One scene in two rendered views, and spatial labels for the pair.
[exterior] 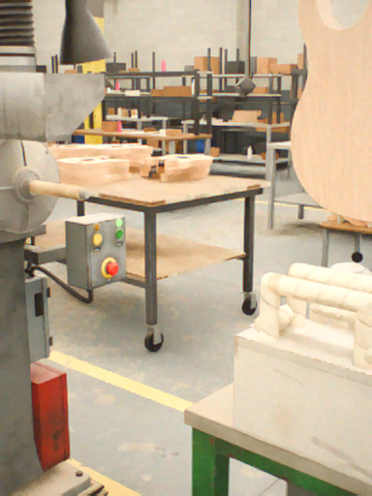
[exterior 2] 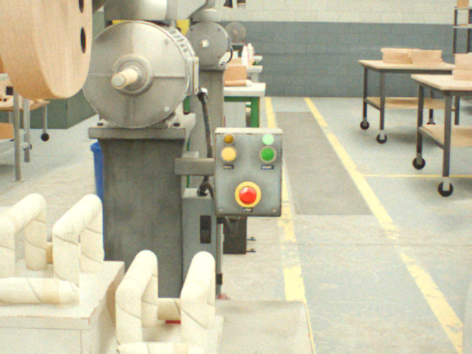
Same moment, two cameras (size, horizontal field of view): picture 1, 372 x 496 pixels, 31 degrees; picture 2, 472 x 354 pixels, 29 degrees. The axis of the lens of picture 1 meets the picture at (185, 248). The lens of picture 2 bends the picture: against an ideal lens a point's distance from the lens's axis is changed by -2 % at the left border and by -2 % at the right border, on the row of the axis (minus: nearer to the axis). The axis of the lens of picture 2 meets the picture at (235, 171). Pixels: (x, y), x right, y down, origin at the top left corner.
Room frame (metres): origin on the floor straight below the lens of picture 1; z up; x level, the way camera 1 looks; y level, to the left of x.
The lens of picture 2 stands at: (0.57, -1.43, 1.37)
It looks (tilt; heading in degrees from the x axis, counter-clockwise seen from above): 9 degrees down; 51
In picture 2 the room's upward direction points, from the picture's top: straight up
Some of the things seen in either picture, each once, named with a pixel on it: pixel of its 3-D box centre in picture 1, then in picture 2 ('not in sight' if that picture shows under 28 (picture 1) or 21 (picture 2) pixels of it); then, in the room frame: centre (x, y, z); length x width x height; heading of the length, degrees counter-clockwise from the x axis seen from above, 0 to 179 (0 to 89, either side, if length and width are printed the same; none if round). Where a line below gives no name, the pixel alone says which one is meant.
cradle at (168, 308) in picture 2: not in sight; (175, 309); (1.31, -0.36, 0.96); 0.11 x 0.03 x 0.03; 140
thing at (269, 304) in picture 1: (269, 310); not in sight; (1.03, -0.14, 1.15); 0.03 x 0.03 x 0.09
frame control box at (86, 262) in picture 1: (75, 258); (238, 179); (1.99, 0.34, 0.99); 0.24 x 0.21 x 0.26; 50
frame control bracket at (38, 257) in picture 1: (59, 252); (213, 167); (1.94, 0.37, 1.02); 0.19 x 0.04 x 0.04; 140
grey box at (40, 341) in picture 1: (21, 273); (204, 190); (2.02, 0.51, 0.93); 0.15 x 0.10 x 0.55; 50
